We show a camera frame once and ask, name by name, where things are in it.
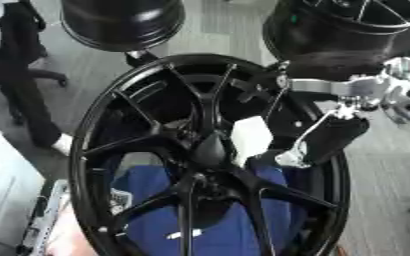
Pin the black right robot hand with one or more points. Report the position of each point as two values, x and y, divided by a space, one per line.
334 136

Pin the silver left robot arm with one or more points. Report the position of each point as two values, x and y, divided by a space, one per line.
42 213

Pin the white pin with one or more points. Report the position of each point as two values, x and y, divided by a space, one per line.
251 136

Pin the black wheel with thin spokes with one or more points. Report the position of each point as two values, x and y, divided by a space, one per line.
331 36

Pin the black spoked wheel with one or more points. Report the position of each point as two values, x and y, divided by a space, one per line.
205 110

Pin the glossy black wheel rim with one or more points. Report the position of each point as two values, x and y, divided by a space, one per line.
121 23

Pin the person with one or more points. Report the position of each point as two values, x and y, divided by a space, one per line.
30 100

